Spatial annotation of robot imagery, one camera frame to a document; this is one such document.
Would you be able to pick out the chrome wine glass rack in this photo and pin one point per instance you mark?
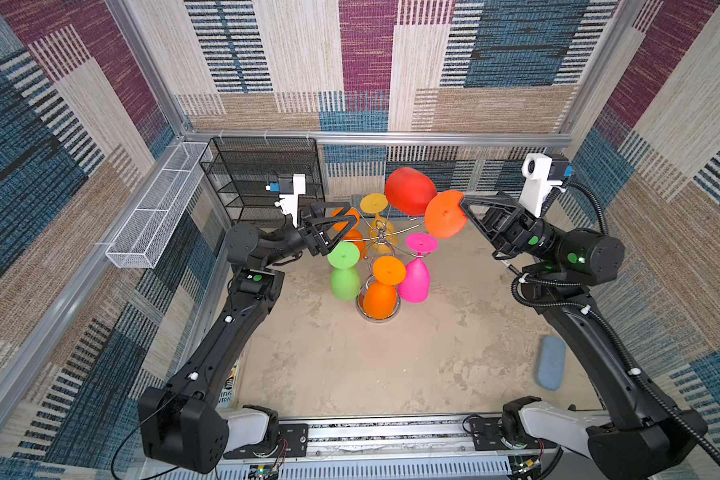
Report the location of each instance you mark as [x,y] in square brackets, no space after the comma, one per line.
[364,268]

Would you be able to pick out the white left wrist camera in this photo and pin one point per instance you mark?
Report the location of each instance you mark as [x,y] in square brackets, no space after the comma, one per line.
[289,188]

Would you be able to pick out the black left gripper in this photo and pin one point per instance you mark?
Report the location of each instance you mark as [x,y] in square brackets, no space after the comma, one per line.
[310,236]

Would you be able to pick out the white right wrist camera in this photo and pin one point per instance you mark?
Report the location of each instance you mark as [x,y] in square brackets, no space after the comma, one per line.
[542,174]

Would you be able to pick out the blue grey glasses case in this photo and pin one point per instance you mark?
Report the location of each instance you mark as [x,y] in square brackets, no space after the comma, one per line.
[549,373]

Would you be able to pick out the colourful paperback book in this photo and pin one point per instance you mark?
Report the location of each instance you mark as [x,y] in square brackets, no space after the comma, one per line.
[227,394]

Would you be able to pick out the white wire mesh basket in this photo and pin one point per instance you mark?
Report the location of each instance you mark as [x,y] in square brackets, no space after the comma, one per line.
[142,239]

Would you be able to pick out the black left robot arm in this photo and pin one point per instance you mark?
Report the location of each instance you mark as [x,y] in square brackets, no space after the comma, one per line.
[179,423]

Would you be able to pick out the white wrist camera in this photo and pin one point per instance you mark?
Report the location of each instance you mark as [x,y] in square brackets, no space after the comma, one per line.
[289,188]
[542,174]

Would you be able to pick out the orange wine glass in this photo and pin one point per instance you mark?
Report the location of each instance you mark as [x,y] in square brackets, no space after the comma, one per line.
[381,296]
[353,235]

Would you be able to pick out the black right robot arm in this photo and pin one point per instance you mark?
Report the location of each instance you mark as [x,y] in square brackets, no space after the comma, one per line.
[645,432]

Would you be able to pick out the black wire mesh shelf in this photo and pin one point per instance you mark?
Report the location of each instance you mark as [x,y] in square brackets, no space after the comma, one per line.
[240,169]

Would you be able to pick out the pink wine glass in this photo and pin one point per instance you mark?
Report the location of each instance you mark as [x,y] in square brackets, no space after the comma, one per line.
[415,287]

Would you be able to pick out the yellow wine glass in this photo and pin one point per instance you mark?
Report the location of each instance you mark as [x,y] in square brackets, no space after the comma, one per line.
[381,238]

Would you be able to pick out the red wine glass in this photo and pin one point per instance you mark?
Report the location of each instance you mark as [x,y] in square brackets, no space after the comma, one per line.
[414,194]

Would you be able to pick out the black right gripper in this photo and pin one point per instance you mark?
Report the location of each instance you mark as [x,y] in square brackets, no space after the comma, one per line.
[517,234]

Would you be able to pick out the green wine glass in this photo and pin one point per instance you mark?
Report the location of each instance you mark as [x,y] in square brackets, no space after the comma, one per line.
[345,280]

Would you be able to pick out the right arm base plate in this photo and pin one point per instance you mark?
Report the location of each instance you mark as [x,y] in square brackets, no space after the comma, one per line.
[489,434]

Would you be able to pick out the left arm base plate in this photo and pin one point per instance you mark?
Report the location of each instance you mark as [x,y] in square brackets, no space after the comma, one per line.
[289,440]

